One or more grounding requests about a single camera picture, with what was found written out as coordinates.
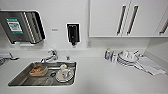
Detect black soap dispenser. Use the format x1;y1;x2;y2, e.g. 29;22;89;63
65;22;81;47

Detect small chrome sink knob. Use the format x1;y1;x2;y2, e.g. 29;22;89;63
65;55;71;62

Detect blue label soap bottle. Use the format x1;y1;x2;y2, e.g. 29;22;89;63
104;48;111;62

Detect small white bottle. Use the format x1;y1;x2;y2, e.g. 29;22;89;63
110;51;118;64

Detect chrome faucet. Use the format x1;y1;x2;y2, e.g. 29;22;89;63
39;49;58;64

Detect white cup with saucer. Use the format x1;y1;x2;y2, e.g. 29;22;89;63
54;63;75;83

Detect stack of white dishes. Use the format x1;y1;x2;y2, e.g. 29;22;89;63
116;49;141;68

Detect orange food container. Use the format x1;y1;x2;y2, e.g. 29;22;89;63
28;64;49;78

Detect steel paper towel dispenser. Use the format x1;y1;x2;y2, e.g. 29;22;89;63
0;10;47;45

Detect steel kitchen sink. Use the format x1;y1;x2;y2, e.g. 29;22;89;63
7;60;78;88

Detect white wall outlet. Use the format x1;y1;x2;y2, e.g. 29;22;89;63
87;40;92;48

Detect small wall label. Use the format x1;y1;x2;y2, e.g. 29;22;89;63
51;28;60;33

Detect white wall cabinet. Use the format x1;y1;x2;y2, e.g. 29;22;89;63
88;0;168;38

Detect black cabinet handle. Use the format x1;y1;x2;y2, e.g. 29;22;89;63
126;4;140;36
158;18;168;36
116;4;128;36

